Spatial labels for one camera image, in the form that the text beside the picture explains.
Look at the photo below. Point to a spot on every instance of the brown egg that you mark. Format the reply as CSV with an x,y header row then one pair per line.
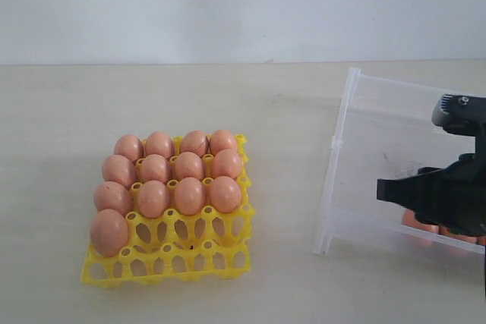
x,y
189,165
129,146
109,232
112,195
227,162
408,219
225,194
189,196
155,167
195,142
159,143
119,169
222,139
153,199
473,240

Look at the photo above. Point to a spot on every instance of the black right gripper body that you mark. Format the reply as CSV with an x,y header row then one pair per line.
x,y
461,196

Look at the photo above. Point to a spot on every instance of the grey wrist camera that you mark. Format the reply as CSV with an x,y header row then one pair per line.
x,y
464,116

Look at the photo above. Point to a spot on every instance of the clear plastic bin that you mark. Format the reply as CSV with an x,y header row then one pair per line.
x,y
384,130

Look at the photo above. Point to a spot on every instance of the yellow plastic egg tray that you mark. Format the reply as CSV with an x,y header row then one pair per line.
x,y
187,247

